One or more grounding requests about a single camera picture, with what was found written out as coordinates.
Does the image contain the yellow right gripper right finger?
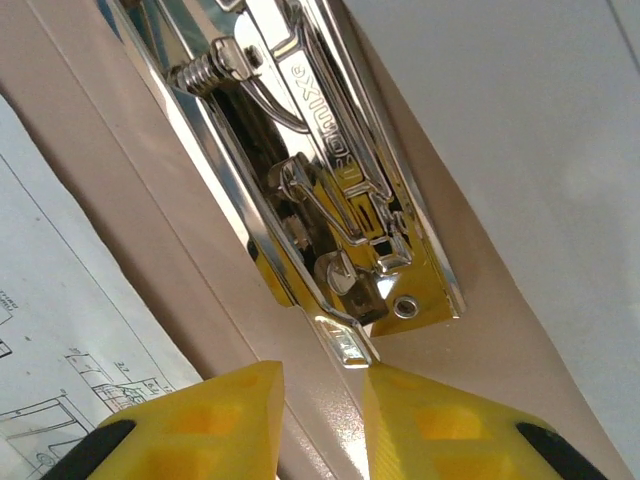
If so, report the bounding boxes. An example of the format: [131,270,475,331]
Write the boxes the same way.
[362,362,609,480]

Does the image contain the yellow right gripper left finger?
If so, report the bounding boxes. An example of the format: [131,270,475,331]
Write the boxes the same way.
[37,359,286,480]

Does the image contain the paper sheet with L-shaped drawing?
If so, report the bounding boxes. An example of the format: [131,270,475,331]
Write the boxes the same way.
[0,93,204,480]

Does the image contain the beige cardboard folder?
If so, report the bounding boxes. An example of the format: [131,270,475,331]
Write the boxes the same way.
[0,0,640,480]

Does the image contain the chrome folder lever clip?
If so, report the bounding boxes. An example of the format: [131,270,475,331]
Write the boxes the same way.
[106,0,469,374]

